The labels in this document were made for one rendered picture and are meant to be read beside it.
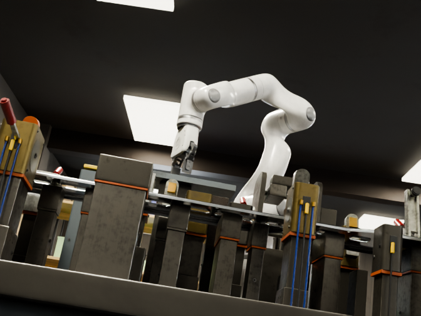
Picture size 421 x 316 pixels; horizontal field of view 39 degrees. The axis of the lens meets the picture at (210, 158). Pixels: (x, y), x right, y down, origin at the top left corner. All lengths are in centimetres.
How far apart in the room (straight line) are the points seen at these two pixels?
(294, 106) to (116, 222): 107
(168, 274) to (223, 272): 13
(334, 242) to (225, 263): 28
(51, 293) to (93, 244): 56
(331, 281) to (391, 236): 20
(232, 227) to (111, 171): 34
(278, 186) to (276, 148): 43
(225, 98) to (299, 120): 37
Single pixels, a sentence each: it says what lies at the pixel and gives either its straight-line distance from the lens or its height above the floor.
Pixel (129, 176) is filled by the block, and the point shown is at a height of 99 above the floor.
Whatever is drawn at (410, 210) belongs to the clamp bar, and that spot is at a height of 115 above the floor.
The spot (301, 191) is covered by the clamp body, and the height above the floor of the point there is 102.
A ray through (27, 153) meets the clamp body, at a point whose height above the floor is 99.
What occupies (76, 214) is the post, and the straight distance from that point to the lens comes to 183.
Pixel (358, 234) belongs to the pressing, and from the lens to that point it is 156.
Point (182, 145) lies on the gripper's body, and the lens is 187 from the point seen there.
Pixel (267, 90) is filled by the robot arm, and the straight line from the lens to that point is 218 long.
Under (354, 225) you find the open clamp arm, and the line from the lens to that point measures 176.
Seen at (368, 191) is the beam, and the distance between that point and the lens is 774.
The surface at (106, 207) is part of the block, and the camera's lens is 131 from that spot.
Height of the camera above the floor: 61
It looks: 20 degrees up
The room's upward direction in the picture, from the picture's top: 9 degrees clockwise
